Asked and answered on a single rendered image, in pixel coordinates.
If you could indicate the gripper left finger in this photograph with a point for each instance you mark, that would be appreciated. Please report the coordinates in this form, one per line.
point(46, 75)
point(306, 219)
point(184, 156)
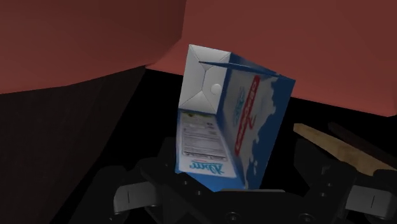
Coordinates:
point(136, 195)

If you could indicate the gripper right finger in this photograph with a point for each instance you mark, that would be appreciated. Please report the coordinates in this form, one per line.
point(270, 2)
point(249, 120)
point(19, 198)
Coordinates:
point(338, 192)

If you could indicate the blue and white milk carton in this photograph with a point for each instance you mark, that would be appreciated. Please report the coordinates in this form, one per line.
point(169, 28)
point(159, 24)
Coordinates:
point(217, 124)

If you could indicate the tan wooden stick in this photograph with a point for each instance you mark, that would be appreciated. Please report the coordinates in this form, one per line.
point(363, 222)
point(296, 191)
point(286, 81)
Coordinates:
point(341, 149)

